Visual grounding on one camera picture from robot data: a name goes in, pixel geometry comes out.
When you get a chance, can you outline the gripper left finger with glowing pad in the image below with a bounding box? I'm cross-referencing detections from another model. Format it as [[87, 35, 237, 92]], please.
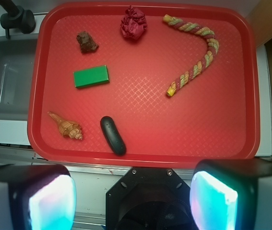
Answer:
[[0, 164, 76, 230]]

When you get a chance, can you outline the grey sink basin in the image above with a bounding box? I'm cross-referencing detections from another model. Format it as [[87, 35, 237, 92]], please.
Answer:
[[0, 34, 38, 121]]

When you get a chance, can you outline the multicolour twisted rope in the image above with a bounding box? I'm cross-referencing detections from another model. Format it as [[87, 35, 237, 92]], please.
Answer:
[[163, 14, 220, 98]]

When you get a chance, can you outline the crumpled red paper ball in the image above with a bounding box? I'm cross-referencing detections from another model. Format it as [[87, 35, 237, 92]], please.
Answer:
[[120, 6, 148, 40]]

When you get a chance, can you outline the black oblong pebble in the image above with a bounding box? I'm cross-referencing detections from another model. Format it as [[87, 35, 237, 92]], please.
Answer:
[[100, 116, 127, 156]]

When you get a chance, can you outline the red plastic tray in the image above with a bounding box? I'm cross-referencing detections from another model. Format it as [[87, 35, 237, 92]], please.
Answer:
[[28, 2, 260, 167]]

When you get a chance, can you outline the green rectangular block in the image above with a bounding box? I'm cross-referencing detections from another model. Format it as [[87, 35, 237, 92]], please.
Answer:
[[73, 65, 110, 89]]

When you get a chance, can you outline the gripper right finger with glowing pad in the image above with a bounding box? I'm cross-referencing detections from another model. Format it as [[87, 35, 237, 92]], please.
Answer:
[[189, 159, 272, 230]]

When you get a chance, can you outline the black faucet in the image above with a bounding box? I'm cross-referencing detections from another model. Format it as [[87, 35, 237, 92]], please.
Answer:
[[0, 0, 36, 39]]

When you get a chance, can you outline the tan spiral seashell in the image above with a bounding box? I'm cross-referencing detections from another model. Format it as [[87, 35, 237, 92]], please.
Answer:
[[47, 111, 83, 140]]

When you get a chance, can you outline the brown rough rock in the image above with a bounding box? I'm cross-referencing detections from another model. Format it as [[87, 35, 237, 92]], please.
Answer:
[[76, 31, 99, 54]]

